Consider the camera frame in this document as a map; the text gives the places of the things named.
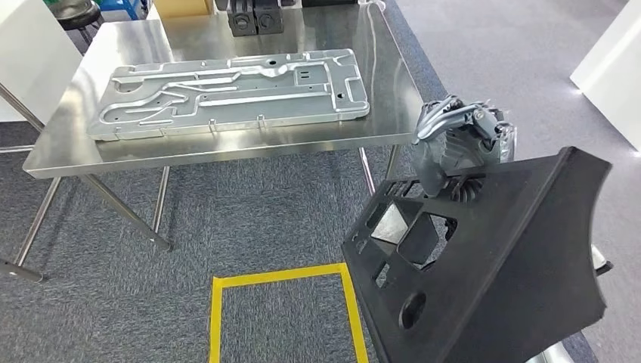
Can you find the blue cart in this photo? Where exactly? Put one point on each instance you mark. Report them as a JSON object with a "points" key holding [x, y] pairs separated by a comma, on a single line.
{"points": [[120, 7]]}

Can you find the stamped grey metal plate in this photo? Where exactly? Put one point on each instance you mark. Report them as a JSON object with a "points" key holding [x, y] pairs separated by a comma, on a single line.
{"points": [[235, 107]]}

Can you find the black plastic block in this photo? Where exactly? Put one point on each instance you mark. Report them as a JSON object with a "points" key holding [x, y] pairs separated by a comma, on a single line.
{"points": [[243, 20], [269, 19]]}

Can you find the black round stool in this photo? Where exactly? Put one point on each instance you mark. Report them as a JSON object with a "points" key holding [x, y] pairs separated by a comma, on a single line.
{"points": [[75, 12]]}

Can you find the black plastic car panel part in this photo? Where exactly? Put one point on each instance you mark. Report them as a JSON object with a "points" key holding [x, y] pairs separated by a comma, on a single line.
{"points": [[501, 250]]}

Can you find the cardboard box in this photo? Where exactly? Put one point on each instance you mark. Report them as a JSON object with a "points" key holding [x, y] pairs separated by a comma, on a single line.
{"points": [[183, 7]]}

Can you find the white box partition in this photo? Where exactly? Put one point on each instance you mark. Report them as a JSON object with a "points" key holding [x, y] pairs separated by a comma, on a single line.
{"points": [[616, 70], [35, 55]]}

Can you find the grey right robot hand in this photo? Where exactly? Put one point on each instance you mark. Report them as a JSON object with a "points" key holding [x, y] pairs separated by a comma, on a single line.
{"points": [[450, 145]]}

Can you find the steel workbench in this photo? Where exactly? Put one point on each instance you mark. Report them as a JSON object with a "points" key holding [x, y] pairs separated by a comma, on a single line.
{"points": [[390, 100]]}

